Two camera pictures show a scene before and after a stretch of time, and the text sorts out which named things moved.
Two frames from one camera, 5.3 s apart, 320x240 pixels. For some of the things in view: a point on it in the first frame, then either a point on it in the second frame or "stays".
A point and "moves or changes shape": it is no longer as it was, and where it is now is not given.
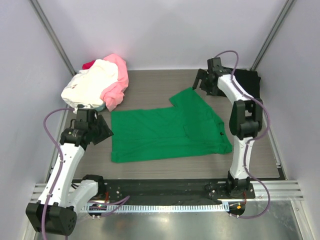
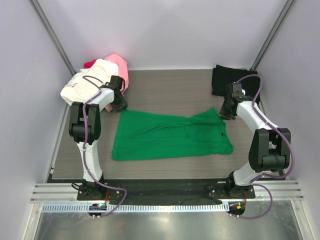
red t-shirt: (88, 65) stays
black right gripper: (211, 91) -> (223, 114)
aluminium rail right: (279, 190) stays
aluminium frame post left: (53, 32) stays
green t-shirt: (191, 126) moves or changes shape
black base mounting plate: (170, 190) stays
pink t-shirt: (112, 95) stays
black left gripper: (106, 132) -> (123, 104)
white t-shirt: (85, 88) stays
